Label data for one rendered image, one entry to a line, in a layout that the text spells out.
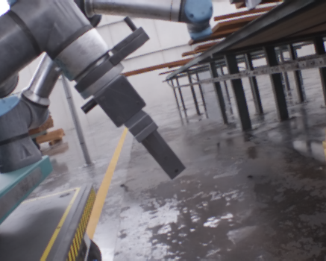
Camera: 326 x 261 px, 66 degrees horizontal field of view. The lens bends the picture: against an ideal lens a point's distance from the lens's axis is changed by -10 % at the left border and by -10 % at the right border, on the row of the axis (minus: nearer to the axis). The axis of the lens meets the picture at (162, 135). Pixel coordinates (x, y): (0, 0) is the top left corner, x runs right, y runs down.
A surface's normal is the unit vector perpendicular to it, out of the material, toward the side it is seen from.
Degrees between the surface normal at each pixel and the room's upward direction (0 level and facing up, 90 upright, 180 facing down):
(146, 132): 98
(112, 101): 98
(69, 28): 94
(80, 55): 99
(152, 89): 91
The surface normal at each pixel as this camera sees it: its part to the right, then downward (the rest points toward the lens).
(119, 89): 0.28, 0.22
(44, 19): 0.61, 0.15
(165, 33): 0.06, 0.17
